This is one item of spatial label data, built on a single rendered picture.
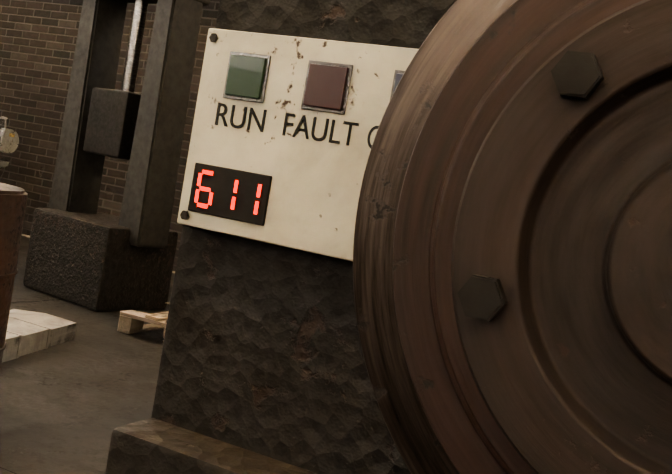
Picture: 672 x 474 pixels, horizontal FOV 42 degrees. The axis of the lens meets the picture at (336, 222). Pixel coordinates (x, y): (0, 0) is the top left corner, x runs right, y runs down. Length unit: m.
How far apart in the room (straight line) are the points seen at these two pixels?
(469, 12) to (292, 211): 0.26
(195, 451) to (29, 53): 8.81
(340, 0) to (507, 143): 0.35
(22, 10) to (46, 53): 0.57
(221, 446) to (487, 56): 0.44
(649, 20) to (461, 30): 0.15
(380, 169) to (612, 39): 0.19
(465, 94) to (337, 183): 0.22
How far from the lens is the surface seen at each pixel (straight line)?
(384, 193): 0.58
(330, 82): 0.75
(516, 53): 0.54
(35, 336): 4.68
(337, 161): 0.74
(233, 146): 0.79
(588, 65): 0.46
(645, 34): 0.46
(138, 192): 5.88
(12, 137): 9.09
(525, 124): 0.47
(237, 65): 0.79
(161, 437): 0.82
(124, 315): 5.36
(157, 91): 5.86
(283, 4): 0.81
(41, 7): 9.51
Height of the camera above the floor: 1.13
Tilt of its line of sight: 3 degrees down
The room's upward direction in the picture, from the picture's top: 10 degrees clockwise
